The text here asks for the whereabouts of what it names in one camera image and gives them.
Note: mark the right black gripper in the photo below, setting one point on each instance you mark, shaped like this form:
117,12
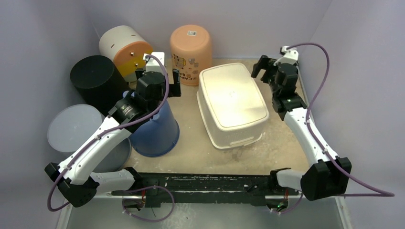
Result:
270,72

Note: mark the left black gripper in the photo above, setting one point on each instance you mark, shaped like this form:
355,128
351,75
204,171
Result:
174,88

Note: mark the orange bucket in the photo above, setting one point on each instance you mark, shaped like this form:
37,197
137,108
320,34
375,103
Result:
191,52

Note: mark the blue bucket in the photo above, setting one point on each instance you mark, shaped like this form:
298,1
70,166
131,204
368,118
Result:
158,136

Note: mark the black large bucket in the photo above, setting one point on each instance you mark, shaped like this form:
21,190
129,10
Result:
99,82

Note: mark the cream laundry basket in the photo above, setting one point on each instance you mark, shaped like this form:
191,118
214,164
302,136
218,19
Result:
232,107

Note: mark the grey lavender bucket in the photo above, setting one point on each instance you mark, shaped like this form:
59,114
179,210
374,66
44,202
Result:
74,125

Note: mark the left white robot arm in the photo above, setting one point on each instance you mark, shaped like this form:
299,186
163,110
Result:
75,177

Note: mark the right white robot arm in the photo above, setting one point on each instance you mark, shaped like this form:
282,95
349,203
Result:
326,174

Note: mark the white orange yellow drum toy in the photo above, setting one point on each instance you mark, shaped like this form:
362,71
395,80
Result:
125,48

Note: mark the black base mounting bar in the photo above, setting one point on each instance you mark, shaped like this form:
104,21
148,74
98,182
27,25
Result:
256,190

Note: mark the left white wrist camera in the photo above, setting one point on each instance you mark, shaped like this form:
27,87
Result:
151,63

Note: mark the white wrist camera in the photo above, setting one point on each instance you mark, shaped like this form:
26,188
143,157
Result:
289,55
151,63

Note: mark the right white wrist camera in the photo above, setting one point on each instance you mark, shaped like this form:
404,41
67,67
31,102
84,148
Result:
289,55

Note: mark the aluminium rail frame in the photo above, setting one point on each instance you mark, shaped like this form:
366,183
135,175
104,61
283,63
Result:
327,175

